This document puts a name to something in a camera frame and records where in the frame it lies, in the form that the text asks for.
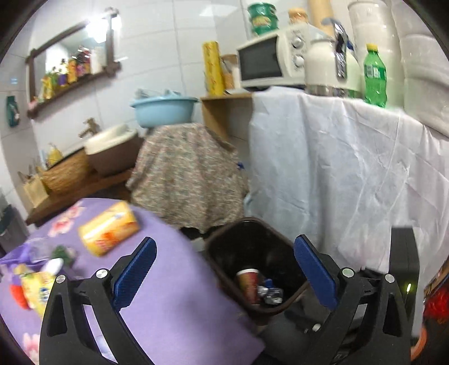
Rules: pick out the yellow wrap roll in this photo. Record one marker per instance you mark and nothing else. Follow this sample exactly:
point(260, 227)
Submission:
point(213, 72)

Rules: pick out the woven wicker sink basin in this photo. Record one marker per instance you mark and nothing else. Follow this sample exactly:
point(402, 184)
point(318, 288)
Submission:
point(68, 173)

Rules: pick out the white microwave oven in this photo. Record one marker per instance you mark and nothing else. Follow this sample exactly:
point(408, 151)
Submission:
point(277, 57)

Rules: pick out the dark brown trash bin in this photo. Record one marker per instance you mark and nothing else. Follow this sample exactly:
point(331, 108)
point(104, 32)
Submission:
point(252, 243)

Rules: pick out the crushed clear plastic bottle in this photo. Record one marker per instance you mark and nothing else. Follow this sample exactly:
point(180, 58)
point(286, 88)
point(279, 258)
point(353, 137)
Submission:
point(269, 294)

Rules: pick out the brown white rice cooker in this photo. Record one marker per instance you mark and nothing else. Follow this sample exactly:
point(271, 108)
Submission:
point(113, 150)

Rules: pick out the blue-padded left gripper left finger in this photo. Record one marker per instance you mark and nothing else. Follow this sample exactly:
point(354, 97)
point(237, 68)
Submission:
point(66, 336)

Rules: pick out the white electric kettle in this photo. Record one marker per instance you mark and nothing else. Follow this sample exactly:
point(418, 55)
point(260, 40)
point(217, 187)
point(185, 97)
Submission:
point(331, 70)

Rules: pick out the paisley patterned cloth cover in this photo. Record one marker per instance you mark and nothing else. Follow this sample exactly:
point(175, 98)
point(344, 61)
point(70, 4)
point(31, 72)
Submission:
point(189, 177)

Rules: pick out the light wooden shelf unit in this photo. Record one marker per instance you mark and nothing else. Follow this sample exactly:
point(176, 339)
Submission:
point(228, 115)

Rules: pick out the green instant noodle cup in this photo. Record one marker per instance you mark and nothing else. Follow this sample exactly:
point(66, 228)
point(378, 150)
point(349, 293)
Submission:
point(263, 18)

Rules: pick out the purple floral tablecloth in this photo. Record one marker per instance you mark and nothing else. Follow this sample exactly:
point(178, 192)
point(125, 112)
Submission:
point(179, 315)

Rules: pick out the bronze faucet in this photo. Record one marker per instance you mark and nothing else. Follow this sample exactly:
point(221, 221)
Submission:
point(91, 128)

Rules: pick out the beige utensil holder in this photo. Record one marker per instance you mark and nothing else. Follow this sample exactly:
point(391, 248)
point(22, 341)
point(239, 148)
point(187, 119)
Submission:
point(34, 188)

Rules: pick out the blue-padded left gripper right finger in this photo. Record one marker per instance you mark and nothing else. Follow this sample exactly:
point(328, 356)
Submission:
point(367, 323)

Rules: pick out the dark wooden wall shelf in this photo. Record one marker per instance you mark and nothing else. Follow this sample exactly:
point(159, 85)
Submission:
point(74, 58)

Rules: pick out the light blue plastic basin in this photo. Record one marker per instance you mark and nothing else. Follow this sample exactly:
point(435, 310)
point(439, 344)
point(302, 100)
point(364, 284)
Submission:
point(164, 110)

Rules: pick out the red paper cup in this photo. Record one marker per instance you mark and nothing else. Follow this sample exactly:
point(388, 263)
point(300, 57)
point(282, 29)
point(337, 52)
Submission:
point(248, 280)

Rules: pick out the yellow chips can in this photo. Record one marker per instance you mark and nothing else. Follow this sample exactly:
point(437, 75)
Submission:
point(108, 229)

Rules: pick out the dark wooden counter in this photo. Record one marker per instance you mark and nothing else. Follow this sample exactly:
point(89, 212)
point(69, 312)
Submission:
point(95, 186)

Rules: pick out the white fabric cover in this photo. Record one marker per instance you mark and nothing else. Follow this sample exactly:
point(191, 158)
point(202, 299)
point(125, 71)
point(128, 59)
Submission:
point(344, 173)

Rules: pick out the green soda bottle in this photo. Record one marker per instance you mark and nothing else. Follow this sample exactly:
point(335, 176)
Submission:
point(375, 77)

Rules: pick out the purple plastic bag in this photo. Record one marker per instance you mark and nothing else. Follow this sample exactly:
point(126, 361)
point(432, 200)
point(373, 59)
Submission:
point(33, 251)

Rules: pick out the green wall hanging pouch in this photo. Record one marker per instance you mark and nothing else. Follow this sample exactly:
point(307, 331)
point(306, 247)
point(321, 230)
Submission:
point(12, 112)

